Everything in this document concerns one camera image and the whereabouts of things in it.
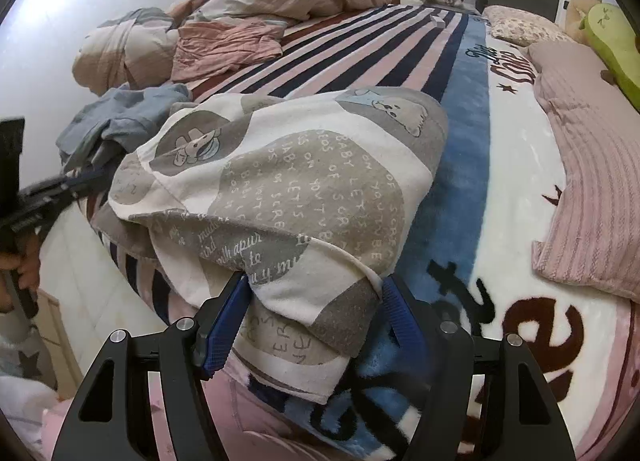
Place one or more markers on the striped printed blanket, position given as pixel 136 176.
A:
pixel 475 151

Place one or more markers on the brown plush toy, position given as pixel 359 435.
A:
pixel 580 16

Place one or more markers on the pink ribbed blanket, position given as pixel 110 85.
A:
pixel 595 151

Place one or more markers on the beige patterned pants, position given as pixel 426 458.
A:
pixel 280 181

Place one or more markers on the floral pillow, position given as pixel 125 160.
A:
pixel 525 26

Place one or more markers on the small white object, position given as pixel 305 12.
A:
pixel 438 22

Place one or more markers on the wooden bedside cabinet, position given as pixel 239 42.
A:
pixel 57 336

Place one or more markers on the blue grey garment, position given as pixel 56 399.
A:
pixel 125 111

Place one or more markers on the person's left hand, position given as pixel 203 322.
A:
pixel 32 261

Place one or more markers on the green avocado plush toy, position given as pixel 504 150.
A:
pixel 620 51

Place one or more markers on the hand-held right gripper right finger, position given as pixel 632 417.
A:
pixel 405 326

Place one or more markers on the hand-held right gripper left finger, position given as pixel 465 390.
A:
pixel 222 331

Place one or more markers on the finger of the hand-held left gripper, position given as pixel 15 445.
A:
pixel 70 186

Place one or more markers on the pink crumpled garment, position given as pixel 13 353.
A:
pixel 225 51

